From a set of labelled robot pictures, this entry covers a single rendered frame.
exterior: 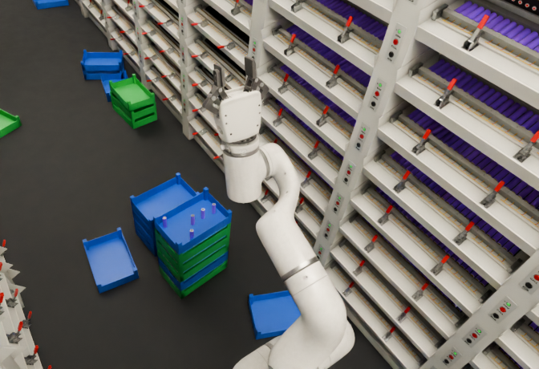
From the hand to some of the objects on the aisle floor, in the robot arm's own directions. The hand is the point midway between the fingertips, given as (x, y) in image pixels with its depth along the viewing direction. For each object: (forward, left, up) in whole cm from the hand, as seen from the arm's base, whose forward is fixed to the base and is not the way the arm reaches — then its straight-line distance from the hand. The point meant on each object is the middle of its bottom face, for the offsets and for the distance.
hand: (234, 68), depth 83 cm
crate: (+13, +49, -154) cm, 162 cm away
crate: (-23, +74, -154) cm, 172 cm away
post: (+74, +11, -155) cm, 172 cm away
